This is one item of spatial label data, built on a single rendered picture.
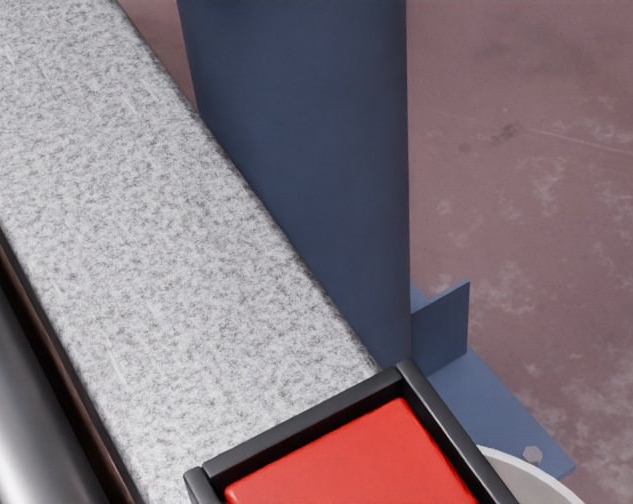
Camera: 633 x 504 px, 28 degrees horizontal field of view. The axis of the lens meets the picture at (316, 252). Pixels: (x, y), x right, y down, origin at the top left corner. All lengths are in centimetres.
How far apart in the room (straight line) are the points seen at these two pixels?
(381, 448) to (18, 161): 18
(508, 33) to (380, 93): 95
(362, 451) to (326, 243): 68
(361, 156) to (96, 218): 54
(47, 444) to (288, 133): 57
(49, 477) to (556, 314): 120
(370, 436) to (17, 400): 11
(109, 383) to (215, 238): 6
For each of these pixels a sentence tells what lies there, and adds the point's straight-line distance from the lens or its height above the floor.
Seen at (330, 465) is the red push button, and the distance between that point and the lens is 36.
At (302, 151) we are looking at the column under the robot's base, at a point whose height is 56.
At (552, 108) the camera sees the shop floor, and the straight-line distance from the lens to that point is 177.
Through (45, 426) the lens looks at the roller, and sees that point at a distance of 40.
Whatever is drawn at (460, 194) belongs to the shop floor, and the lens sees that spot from 165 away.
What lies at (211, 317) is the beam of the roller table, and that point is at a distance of 41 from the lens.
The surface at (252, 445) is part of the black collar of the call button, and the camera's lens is 36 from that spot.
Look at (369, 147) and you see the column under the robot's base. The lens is 97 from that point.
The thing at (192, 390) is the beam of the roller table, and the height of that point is 92.
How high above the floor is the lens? 124
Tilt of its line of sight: 51 degrees down
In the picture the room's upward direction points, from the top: 6 degrees counter-clockwise
